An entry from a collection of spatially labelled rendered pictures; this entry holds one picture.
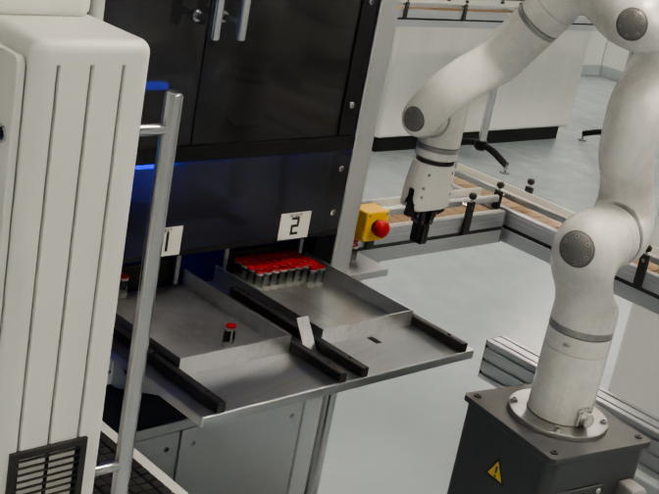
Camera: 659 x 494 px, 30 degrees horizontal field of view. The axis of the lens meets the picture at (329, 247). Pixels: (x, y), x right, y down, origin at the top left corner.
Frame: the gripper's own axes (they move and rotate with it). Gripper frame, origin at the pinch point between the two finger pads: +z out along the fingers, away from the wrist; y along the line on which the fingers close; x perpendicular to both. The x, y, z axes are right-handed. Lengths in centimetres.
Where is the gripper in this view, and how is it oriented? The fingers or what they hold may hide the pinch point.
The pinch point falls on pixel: (419, 232)
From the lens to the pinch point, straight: 244.6
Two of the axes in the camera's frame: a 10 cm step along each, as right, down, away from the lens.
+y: -7.3, 1.0, -6.8
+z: -1.8, 9.3, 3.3
